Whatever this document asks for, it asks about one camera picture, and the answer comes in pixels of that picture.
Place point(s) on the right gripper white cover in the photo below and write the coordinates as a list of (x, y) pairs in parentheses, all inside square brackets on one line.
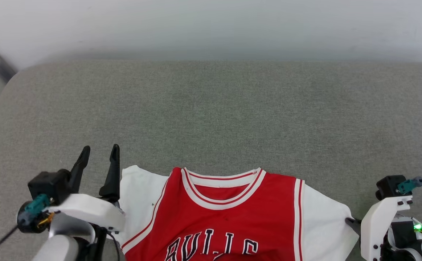
[(377, 232)]

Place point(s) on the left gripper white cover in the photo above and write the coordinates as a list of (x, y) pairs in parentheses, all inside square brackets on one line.
[(91, 212)]

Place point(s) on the red and white basketball jersey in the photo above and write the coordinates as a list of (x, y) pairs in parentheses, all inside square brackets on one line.
[(232, 217)]

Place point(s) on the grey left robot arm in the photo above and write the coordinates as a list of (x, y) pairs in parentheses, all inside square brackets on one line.
[(58, 250)]

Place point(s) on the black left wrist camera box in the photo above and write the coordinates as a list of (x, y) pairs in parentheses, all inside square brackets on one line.
[(49, 185)]

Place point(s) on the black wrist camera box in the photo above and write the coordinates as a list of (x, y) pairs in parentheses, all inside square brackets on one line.
[(388, 186), (49, 185)]

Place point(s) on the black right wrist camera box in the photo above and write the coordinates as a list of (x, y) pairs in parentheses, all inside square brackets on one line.
[(388, 186)]

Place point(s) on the teal right camera connector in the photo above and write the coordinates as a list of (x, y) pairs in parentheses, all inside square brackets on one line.
[(406, 186)]

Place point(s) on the teal camera connector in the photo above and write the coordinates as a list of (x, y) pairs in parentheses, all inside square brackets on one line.
[(36, 203), (406, 186)]

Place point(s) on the teal left camera connector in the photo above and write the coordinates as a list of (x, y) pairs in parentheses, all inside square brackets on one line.
[(36, 203)]

